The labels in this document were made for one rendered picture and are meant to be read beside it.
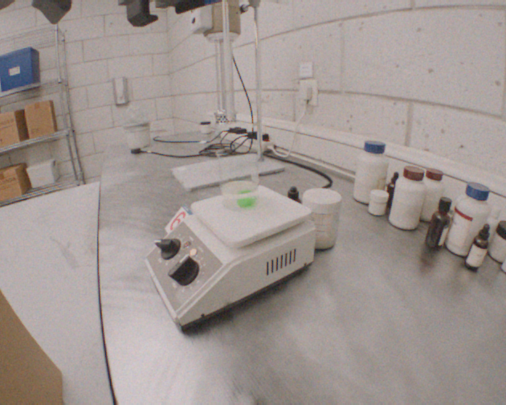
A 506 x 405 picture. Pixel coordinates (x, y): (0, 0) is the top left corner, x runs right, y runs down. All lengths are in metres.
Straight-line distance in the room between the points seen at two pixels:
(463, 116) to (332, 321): 0.49
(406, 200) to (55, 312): 0.57
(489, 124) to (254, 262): 0.53
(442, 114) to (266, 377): 0.59
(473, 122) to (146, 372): 0.67
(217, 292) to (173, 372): 0.10
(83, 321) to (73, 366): 0.07
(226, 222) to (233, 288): 0.08
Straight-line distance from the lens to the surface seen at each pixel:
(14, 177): 2.51
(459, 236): 0.48
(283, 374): 0.26
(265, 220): 0.30
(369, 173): 0.56
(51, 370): 0.30
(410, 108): 0.68
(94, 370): 0.31
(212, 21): 0.72
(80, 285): 0.42
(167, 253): 0.33
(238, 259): 0.28
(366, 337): 0.30
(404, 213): 0.50
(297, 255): 0.33
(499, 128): 0.61
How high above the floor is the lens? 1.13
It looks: 25 degrees down
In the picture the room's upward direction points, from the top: 2 degrees counter-clockwise
